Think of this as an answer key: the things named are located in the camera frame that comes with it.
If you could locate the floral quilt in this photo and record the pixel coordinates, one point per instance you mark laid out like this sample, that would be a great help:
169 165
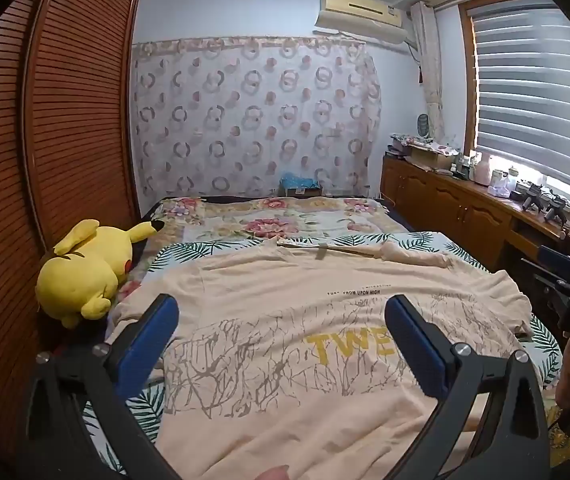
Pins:
265 225

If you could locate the person's right hand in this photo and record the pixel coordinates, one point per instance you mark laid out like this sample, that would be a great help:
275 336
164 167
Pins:
568 375

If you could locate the long wooden cabinet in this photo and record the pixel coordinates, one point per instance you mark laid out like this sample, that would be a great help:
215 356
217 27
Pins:
445 200

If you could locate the pile of books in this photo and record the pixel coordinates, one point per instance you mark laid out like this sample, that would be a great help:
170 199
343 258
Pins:
400 145

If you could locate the small cardboard box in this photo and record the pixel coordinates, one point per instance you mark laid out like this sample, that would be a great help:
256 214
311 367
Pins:
305 192

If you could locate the wall air conditioner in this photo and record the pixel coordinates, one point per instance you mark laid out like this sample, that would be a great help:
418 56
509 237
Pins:
360 15

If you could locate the yellow plush toy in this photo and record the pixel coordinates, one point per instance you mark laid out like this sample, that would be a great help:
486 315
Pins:
85 270

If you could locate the palm leaf printed blanket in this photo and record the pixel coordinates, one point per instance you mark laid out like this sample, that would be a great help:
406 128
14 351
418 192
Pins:
180 255

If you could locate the clear plastic container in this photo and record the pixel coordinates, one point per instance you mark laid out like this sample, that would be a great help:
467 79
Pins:
497 182

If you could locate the open cardboard box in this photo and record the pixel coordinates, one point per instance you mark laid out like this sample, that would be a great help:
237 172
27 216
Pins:
430 157

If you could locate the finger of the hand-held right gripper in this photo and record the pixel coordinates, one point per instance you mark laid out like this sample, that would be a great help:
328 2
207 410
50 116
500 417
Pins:
551 295
560 257

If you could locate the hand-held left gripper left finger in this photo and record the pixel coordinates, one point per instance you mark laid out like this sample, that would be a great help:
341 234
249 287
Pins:
150 340

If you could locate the spare black gripper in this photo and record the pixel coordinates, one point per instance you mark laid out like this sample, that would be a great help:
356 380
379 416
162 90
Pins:
555 207
531 197

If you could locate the beige printed t-shirt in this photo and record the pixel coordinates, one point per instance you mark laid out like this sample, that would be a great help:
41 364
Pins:
275 310

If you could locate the floral window curtain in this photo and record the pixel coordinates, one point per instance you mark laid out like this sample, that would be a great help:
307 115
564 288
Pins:
430 60

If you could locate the circle patterned wall curtain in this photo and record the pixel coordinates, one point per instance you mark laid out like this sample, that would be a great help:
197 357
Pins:
255 125

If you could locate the wooden louvred wardrobe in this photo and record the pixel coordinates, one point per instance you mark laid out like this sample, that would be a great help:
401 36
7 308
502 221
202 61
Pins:
80 110

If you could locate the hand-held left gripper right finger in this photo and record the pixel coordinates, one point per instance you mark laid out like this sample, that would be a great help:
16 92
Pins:
415 347

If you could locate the round grey fan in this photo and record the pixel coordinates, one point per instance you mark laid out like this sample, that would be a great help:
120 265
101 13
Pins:
423 126

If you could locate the pink jar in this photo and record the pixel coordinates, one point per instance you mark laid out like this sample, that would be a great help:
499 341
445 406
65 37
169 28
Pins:
481 170

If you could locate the blue cloth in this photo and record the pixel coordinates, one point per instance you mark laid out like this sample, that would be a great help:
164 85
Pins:
297 181

